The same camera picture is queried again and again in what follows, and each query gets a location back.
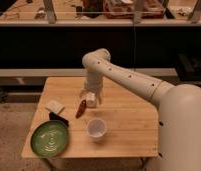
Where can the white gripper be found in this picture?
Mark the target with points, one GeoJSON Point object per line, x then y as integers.
{"type": "Point", "coordinates": [92, 94]}

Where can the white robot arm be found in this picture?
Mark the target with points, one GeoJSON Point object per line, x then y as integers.
{"type": "Point", "coordinates": [178, 106]}

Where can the green ceramic bowl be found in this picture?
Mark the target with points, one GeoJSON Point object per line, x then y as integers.
{"type": "Point", "coordinates": [49, 139]}

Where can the red brown sausage toy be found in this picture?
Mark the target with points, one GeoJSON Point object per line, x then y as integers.
{"type": "Point", "coordinates": [81, 109]}

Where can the white plastic cup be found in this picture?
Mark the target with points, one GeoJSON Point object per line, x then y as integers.
{"type": "Point", "coordinates": [96, 129]}

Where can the small black object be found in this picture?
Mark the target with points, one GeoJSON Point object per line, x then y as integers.
{"type": "Point", "coordinates": [53, 116]}

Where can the wooden table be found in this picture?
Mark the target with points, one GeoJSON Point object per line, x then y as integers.
{"type": "Point", "coordinates": [132, 123]}

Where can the long wooden shelf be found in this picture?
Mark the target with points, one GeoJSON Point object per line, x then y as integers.
{"type": "Point", "coordinates": [156, 72]}

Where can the cluttered workbench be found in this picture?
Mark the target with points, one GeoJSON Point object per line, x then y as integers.
{"type": "Point", "coordinates": [133, 13]}

